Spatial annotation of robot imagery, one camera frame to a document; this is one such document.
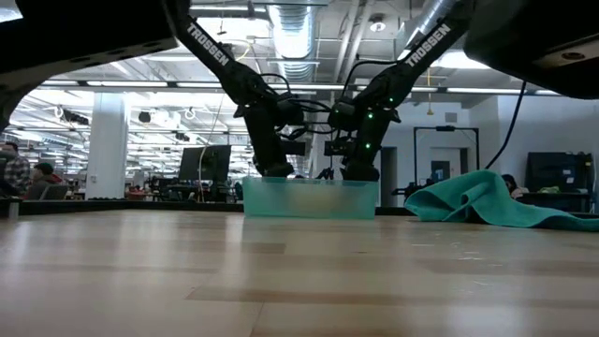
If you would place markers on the teal microfiber towel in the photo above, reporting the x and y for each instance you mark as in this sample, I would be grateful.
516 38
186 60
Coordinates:
477 201

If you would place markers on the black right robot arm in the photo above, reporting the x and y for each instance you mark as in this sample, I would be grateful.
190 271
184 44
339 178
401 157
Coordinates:
426 44

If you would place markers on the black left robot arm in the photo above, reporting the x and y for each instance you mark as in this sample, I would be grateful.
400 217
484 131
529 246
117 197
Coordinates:
206 44

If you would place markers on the teal translucent plastic basket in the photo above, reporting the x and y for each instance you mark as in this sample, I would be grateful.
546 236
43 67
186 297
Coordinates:
262 201

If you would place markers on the black computer monitor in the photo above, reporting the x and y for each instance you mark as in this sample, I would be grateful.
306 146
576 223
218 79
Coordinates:
206 164

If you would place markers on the black round ceiling speaker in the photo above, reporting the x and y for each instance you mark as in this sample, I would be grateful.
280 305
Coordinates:
144 117

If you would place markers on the person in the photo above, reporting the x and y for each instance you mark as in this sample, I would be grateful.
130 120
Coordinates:
510 182
16 171
42 180

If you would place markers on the white square pillar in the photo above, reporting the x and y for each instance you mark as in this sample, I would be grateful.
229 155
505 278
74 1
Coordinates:
106 154

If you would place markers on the yellow-green cloth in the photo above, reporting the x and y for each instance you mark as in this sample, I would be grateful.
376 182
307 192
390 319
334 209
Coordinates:
548 189

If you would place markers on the black equipment cart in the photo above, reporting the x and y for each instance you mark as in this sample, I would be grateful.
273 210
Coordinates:
552 173

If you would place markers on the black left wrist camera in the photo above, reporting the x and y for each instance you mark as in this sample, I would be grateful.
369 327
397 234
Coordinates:
295 149

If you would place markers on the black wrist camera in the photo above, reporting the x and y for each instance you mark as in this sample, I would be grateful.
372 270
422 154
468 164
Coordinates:
295 149
334 149

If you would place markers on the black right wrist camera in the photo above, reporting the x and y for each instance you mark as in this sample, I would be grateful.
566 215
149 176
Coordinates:
334 149

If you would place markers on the silver ventilation duct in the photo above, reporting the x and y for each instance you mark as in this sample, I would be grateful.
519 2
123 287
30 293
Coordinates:
292 37

